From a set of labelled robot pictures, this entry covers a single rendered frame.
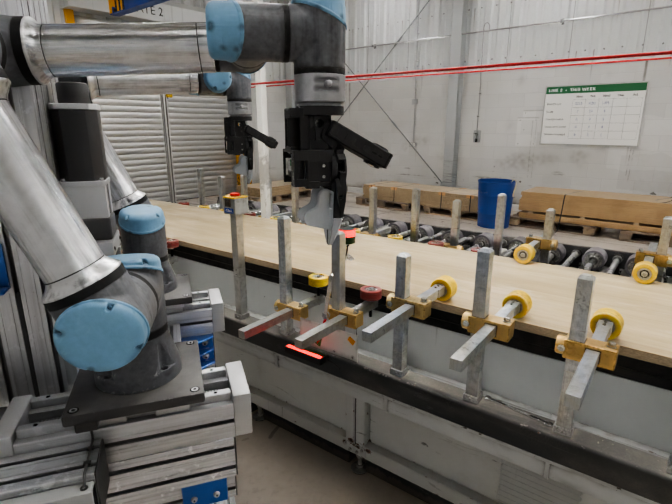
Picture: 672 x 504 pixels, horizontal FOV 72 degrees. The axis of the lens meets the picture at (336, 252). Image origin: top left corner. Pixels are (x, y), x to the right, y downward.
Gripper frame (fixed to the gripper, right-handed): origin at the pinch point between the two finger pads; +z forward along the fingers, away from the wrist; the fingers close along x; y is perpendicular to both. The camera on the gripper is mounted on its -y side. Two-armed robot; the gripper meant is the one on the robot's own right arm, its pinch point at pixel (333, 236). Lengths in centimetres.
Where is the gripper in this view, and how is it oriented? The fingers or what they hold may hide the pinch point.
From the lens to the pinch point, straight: 74.3
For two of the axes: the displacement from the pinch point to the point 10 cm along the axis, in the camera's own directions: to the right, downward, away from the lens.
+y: -9.4, 0.9, -3.2
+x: 3.3, 2.5, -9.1
